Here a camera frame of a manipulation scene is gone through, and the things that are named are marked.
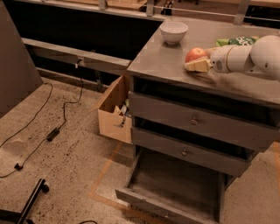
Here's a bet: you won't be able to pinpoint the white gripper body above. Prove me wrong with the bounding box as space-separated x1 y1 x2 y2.
210 45 232 74

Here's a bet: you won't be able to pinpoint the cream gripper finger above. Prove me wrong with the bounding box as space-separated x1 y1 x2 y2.
185 59 211 73
204 46 220 57

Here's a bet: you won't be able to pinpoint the red apple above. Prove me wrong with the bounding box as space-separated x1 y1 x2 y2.
185 47 207 62

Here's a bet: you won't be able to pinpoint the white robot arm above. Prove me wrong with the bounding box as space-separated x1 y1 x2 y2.
185 35 280 81

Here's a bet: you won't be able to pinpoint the grey drawer cabinet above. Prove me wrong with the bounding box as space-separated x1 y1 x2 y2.
115 17 280 224

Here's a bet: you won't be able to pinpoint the grey top drawer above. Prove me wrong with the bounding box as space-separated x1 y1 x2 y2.
129 92 280 152

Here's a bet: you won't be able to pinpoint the grey middle drawer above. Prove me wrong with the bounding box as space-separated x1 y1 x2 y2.
131 128 250 177

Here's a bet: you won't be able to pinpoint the grey open bottom drawer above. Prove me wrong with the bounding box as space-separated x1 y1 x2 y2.
115 148 224 224

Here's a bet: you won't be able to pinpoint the green chip bag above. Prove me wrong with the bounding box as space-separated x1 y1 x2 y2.
215 36 260 46

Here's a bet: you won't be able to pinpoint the white ceramic bowl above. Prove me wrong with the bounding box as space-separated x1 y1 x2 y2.
159 21 188 44

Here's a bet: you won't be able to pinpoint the items inside cardboard box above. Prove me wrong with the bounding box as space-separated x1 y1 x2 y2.
113 99 130 128

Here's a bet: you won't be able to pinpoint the cardboard box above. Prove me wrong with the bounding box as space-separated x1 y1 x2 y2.
97 75 132 144

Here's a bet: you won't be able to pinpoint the black chair base leg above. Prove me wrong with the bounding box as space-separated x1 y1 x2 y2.
0 178 49 224

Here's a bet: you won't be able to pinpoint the grey metal rail shelf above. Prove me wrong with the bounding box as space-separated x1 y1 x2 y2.
22 38 130 75

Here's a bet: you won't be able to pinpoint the black power adapter cable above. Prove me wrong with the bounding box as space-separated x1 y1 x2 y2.
0 58 86 179

